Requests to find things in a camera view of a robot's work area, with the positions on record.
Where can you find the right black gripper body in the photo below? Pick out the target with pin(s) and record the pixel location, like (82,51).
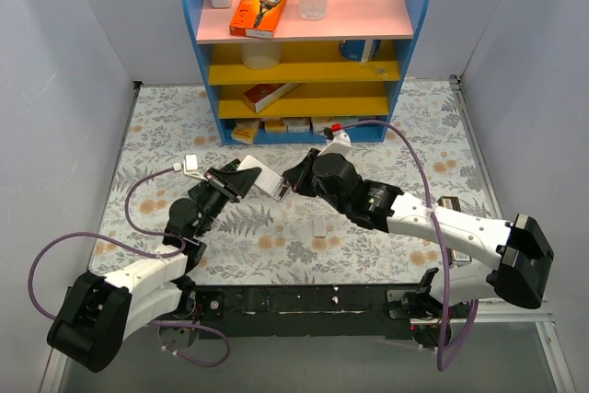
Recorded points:
(301,177)

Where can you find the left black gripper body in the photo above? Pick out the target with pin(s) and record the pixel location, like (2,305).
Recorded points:
(222,186)

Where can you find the white remote control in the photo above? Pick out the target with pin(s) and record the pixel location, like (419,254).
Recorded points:
(268,181)

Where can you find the white battery cover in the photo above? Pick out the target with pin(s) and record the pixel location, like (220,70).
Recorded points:
(319,228)

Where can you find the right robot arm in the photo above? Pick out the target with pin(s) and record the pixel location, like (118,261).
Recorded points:
(510,259)

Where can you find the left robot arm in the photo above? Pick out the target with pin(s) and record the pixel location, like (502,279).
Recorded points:
(100,312)

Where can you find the black remote control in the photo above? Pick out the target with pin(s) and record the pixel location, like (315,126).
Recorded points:
(203,191)

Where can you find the yellow small box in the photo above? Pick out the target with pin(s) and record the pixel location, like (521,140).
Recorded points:
(245,130)

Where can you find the light blue small box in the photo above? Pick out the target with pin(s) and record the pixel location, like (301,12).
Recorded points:
(346,120)

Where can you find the floral table mat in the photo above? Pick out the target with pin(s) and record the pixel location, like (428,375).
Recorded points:
(261,241)

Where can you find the red white long box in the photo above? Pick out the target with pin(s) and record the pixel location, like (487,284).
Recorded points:
(261,96)

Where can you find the blue shelf unit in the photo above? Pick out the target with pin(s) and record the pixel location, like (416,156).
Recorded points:
(329,84)

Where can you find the white plastic cup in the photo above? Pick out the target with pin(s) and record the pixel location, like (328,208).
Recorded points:
(261,55)

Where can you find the blue white can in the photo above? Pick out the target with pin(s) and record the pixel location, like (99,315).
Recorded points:
(361,51)

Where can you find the orange razor box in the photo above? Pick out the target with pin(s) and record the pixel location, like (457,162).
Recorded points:
(257,18)

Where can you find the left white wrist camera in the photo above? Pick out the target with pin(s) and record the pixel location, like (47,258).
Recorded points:
(189,167)

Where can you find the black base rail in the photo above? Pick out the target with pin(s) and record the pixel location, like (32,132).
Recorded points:
(315,310)

